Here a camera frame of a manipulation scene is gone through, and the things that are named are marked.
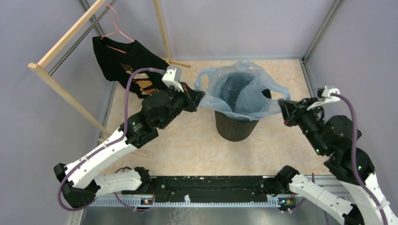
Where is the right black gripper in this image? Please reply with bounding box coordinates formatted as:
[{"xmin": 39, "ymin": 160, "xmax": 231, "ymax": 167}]
[{"xmin": 277, "ymin": 96, "xmax": 326, "ymax": 155}]

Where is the black ribbed trash bin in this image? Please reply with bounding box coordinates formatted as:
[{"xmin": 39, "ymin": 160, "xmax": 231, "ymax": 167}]
[{"xmin": 214, "ymin": 90, "xmax": 259, "ymax": 142}]

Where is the blue plastic trash bag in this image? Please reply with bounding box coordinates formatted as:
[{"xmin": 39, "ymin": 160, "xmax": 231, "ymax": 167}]
[{"xmin": 194, "ymin": 60, "xmax": 291, "ymax": 121}]

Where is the wooden clothes rack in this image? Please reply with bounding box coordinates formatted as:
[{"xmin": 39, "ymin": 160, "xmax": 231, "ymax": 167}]
[{"xmin": 27, "ymin": 0, "xmax": 191, "ymax": 159}]

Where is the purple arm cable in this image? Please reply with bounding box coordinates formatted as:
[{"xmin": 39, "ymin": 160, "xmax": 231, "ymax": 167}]
[
  {"xmin": 56, "ymin": 67, "xmax": 165, "ymax": 213},
  {"xmin": 286, "ymin": 92, "xmax": 391, "ymax": 225}
]

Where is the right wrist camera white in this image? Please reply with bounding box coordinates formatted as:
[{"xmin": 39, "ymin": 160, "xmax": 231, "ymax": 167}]
[{"xmin": 307, "ymin": 85, "xmax": 340, "ymax": 111}]

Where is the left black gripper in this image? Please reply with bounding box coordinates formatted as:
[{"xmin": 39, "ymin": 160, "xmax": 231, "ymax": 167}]
[{"xmin": 158, "ymin": 82, "xmax": 206, "ymax": 129}]

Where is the pink wire hanger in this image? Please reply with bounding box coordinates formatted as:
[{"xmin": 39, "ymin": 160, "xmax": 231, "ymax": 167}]
[{"xmin": 93, "ymin": 5, "xmax": 135, "ymax": 56}]

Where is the metal hanging rod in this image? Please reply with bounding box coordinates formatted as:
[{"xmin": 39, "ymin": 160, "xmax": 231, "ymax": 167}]
[{"xmin": 48, "ymin": 6, "xmax": 110, "ymax": 76}]

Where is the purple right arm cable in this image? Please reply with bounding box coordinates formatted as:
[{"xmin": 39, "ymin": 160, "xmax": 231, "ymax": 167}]
[{"xmin": 286, "ymin": 92, "xmax": 391, "ymax": 225}]

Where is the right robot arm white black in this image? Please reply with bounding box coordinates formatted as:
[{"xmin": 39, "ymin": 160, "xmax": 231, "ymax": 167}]
[{"xmin": 270, "ymin": 98, "xmax": 398, "ymax": 225}]

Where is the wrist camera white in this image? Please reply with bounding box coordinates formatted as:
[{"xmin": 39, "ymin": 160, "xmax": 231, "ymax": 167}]
[
  {"xmin": 162, "ymin": 66, "xmax": 183, "ymax": 92},
  {"xmin": 307, "ymin": 85, "xmax": 340, "ymax": 111}
]

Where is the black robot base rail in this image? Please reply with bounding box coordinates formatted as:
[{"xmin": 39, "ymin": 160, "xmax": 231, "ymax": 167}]
[{"xmin": 122, "ymin": 176, "xmax": 297, "ymax": 204}]

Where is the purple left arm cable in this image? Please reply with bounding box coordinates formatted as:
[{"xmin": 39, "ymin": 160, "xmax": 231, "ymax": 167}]
[{"xmin": 56, "ymin": 67, "xmax": 165, "ymax": 213}]

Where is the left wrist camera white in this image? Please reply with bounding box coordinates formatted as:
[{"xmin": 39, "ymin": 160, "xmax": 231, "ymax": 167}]
[{"xmin": 162, "ymin": 66, "xmax": 183, "ymax": 92}]

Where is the black printed t-shirt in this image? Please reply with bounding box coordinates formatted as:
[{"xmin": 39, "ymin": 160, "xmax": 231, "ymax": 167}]
[{"xmin": 92, "ymin": 37, "xmax": 169, "ymax": 98}]

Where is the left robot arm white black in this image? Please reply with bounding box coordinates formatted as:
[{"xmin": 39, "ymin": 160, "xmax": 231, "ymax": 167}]
[{"xmin": 54, "ymin": 82, "xmax": 205, "ymax": 211}]

